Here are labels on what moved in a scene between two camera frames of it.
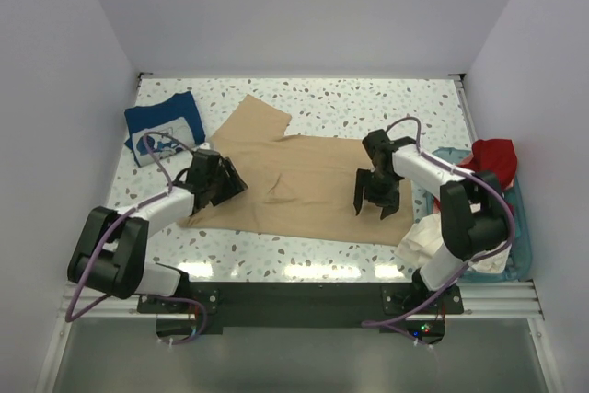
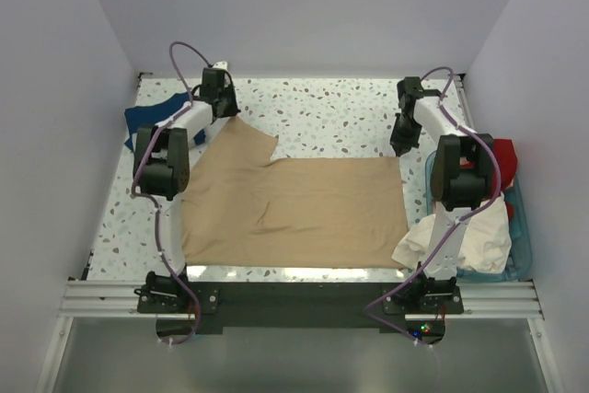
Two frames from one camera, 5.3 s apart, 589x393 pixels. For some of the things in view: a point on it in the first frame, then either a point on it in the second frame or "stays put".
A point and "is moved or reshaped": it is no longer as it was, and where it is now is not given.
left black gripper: x=236 y=185 -> x=233 y=109
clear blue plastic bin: x=521 y=260 stays put
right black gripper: x=389 y=202 -> x=402 y=145
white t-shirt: x=424 y=237 stays put
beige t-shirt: x=297 y=186 is moved or reshaped
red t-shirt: x=496 y=156 stays put
